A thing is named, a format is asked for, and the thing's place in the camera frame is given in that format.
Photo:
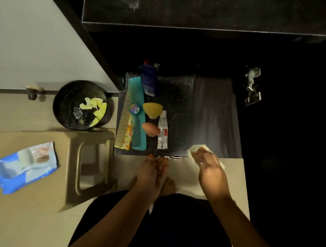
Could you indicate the person's right hand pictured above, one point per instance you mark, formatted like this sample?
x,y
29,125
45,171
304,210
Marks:
x,y
212,178

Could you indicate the person's left hand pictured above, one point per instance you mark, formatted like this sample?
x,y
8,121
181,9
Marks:
x,y
150,176

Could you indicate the white wet wipe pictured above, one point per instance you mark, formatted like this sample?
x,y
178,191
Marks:
x,y
195,147

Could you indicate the pink makeup sponge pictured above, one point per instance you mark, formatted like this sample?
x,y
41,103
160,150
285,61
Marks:
x,y
150,129

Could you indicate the white tube with red label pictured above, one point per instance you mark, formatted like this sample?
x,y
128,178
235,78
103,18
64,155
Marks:
x,y
163,131

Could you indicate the brown fine-tooth comb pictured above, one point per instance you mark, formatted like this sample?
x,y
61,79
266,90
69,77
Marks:
x,y
123,123

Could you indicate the yellow makeup sponge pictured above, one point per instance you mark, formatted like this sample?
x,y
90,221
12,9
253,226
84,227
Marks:
x,y
152,109

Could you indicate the colourful round-capped tube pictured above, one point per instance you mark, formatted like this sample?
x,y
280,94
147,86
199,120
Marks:
x,y
134,109

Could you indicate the teal wide-tooth comb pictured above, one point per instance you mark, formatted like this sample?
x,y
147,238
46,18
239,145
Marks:
x,y
135,92

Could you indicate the blue plastic bottle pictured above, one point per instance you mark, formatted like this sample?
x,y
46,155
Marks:
x,y
150,80

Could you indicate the orange lip balm stick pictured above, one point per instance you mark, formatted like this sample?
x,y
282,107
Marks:
x,y
146,61

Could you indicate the person's right forearm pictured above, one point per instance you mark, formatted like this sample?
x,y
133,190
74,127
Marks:
x,y
249,242

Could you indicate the person's left forearm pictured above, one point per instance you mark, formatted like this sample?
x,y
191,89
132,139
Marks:
x,y
108,228

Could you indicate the person's bare foot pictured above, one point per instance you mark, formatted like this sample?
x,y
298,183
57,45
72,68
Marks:
x,y
170,186

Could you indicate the person's dark trousers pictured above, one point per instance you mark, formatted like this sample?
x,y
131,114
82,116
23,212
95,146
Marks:
x,y
173,235

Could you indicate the yellow crumpled wipes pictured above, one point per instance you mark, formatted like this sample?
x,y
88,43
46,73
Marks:
x,y
100,111

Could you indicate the metal cabinet hinge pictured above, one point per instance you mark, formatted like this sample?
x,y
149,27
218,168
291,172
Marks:
x,y
253,99

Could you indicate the beige plastic stool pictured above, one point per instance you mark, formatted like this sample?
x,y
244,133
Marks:
x,y
56,168

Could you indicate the clear plastic wrapper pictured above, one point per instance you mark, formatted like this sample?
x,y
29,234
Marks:
x,y
78,113

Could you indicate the black round waste bin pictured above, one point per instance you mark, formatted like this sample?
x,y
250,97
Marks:
x,y
68,101

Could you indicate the blue wet wipes pack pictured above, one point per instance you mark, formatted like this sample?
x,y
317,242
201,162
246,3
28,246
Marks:
x,y
14,172

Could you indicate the beige door knob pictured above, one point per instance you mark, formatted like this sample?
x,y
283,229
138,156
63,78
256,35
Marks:
x,y
34,87

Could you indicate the dark cabinet shelf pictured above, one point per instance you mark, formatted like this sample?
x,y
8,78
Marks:
x,y
209,12

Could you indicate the pale cabinet door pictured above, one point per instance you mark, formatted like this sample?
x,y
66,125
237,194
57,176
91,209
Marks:
x,y
28,37

